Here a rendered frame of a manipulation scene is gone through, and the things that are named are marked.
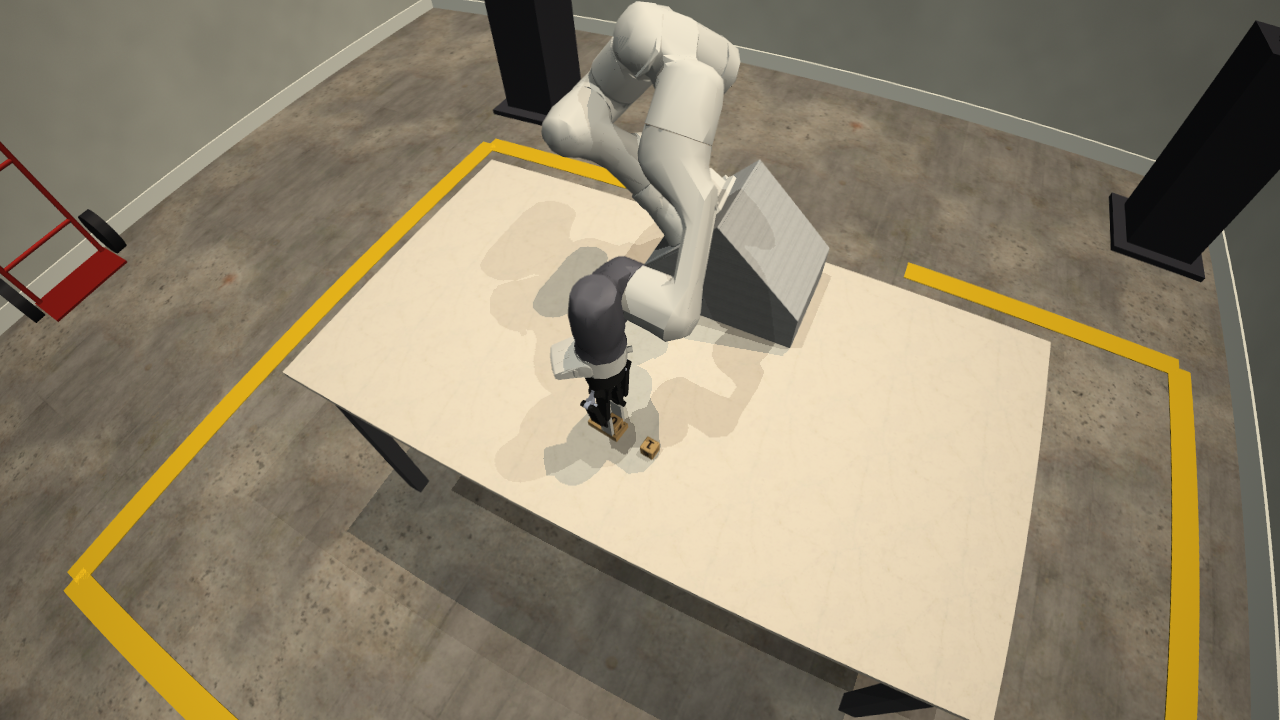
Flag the brown rectangular tray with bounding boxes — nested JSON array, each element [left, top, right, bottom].
[[588, 419, 628, 442]]

